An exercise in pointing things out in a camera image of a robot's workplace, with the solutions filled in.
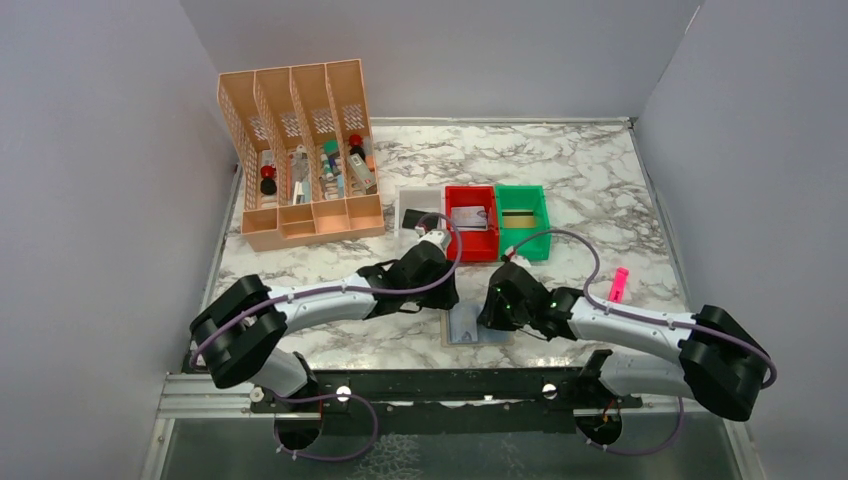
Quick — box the blue credit card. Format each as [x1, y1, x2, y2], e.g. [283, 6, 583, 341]
[447, 303, 481, 345]

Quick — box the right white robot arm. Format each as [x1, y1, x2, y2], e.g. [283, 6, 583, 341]
[477, 262, 774, 422]

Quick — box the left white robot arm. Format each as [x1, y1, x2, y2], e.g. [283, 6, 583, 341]
[190, 240, 458, 398]

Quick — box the black card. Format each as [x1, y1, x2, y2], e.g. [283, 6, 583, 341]
[401, 209, 440, 231]

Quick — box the gold striped card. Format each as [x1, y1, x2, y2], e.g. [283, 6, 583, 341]
[501, 210, 537, 229]

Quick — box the red plastic bin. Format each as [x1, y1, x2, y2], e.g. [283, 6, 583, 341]
[444, 186, 500, 263]

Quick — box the white plastic bin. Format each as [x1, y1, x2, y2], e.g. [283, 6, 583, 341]
[393, 186, 445, 258]

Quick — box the green plastic bin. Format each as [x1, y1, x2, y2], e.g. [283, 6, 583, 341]
[495, 185, 551, 256]

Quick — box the pink marker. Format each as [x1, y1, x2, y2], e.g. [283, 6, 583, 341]
[608, 267, 630, 303]

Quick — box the grey staples box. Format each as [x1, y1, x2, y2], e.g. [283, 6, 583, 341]
[347, 153, 378, 194]

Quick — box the green white glue stick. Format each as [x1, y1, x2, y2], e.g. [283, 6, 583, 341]
[320, 153, 334, 181]

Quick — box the light blue stapler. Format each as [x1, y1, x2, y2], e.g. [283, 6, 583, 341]
[292, 179, 312, 205]

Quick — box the red black stamp right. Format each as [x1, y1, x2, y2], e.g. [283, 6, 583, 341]
[348, 134, 367, 160]

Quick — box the red black stamp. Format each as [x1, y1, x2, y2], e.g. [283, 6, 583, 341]
[260, 165, 277, 196]
[348, 134, 367, 160]

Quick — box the peach plastic desk organizer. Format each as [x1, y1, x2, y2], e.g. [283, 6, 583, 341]
[217, 59, 385, 252]

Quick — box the green eraser block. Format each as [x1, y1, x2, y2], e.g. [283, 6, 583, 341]
[323, 140, 339, 156]

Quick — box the red black stamp left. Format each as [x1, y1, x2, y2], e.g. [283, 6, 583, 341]
[260, 165, 277, 196]

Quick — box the black mounting rail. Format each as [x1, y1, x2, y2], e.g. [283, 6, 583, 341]
[250, 367, 642, 436]

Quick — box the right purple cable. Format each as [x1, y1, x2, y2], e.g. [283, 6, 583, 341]
[502, 229, 778, 390]

